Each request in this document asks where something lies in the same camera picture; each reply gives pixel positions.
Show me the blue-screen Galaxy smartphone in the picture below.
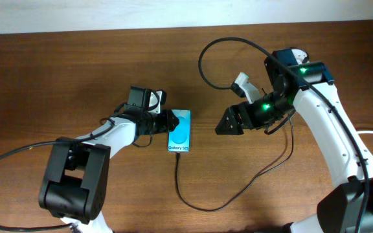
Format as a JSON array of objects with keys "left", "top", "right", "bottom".
[{"left": 168, "top": 109, "right": 191, "bottom": 153}]

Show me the black charging cable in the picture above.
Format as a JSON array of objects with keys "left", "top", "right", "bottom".
[{"left": 174, "top": 118, "right": 295, "bottom": 212}]

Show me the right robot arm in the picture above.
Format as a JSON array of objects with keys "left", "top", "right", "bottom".
[{"left": 216, "top": 48, "right": 373, "bottom": 232}]

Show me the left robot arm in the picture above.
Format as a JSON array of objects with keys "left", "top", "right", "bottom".
[{"left": 38, "top": 110, "right": 179, "bottom": 232}]

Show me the white USB charger plug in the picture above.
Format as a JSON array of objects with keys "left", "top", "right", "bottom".
[{"left": 290, "top": 47, "right": 310, "bottom": 65}]

